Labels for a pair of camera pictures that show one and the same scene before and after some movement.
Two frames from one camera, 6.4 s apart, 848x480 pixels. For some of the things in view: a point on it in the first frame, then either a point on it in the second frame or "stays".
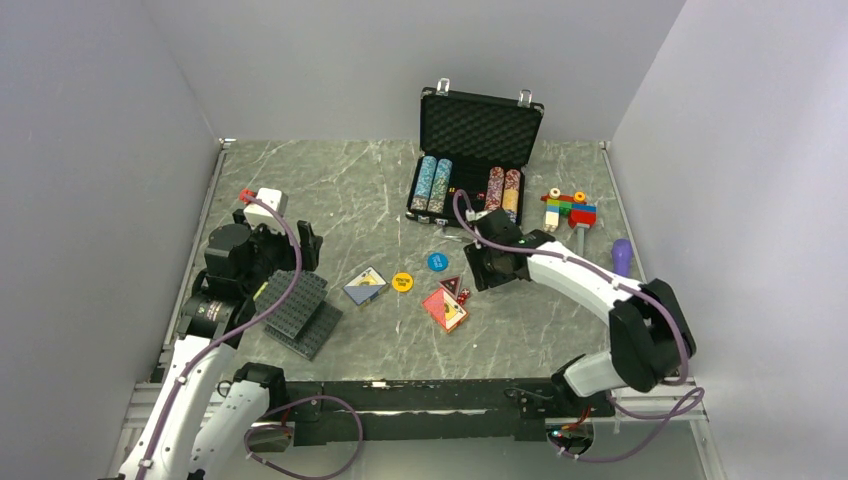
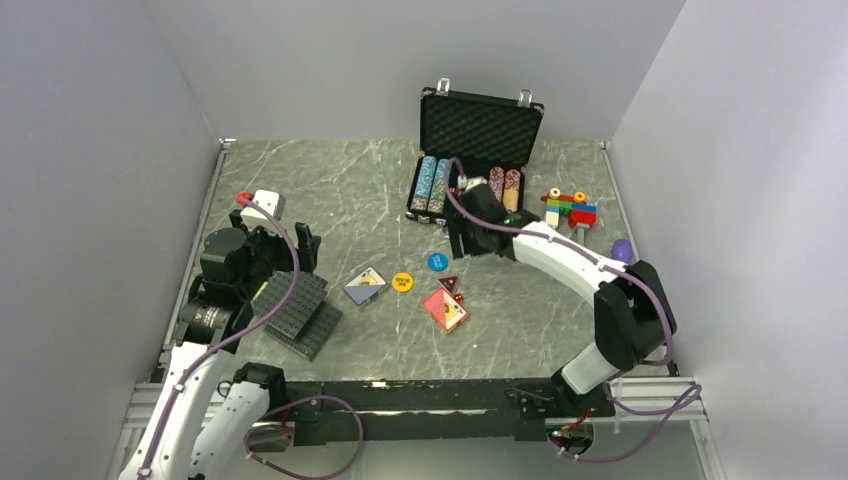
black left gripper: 309,244 stays
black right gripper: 483,279 → 458,225
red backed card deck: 444,308 stays
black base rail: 429,410 stays
